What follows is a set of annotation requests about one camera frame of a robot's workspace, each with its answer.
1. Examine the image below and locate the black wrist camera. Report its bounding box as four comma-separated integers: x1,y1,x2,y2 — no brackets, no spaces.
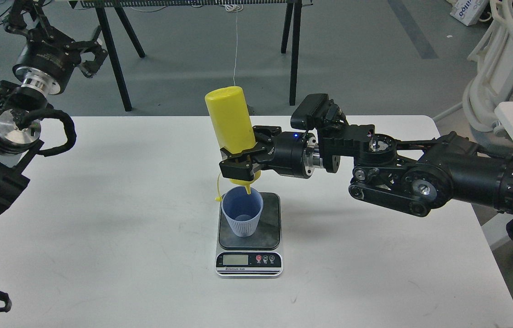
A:
290,93,348,131

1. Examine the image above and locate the black trestle table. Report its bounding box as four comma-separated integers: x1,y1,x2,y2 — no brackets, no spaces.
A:
69,0,314,113

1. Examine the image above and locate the blue plastic cup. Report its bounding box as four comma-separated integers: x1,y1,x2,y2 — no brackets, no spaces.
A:
221,186,264,237

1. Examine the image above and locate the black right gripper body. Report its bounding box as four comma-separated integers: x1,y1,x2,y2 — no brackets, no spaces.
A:
256,133,315,179

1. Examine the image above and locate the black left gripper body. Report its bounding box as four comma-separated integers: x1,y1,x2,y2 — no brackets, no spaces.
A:
12,41,81,95

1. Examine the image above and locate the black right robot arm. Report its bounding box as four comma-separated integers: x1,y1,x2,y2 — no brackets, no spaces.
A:
219,123,513,240

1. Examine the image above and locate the white hanging cable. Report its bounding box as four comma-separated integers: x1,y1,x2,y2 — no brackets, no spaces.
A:
224,4,245,87

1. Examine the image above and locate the white office chair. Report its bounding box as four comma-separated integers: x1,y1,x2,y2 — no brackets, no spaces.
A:
434,0,513,155

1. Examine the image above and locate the yellow squeeze bottle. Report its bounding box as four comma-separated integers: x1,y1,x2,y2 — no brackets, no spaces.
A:
204,86,262,203

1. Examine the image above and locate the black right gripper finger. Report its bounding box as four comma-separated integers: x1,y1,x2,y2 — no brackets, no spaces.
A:
219,145,274,183
252,125,283,147

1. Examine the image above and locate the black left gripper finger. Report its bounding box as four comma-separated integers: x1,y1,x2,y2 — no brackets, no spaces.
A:
3,0,50,43
67,26,108,78

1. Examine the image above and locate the white cardboard box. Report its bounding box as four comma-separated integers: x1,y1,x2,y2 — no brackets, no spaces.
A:
450,0,489,26

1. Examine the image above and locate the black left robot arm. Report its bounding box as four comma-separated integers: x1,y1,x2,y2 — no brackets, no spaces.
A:
0,0,108,215

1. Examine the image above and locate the digital kitchen scale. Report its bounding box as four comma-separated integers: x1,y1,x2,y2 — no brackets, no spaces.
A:
215,192,284,278

